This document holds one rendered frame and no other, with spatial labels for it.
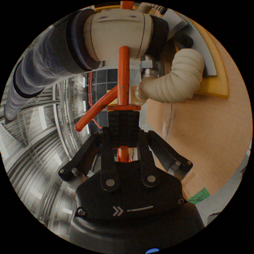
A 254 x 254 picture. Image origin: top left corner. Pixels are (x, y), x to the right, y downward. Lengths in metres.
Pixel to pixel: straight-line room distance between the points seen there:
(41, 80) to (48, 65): 0.09
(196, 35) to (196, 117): 0.15
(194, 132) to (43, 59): 0.34
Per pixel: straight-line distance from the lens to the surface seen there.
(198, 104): 0.16
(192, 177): 0.90
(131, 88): 1.77
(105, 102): 0.15
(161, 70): 0.19
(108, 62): 1.29
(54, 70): 0.23
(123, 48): 0.17
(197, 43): 0.17
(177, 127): 0.19
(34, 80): 0.30
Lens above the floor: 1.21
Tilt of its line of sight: 4 degrees down
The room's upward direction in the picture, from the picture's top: 92 degrees counter-clockwise
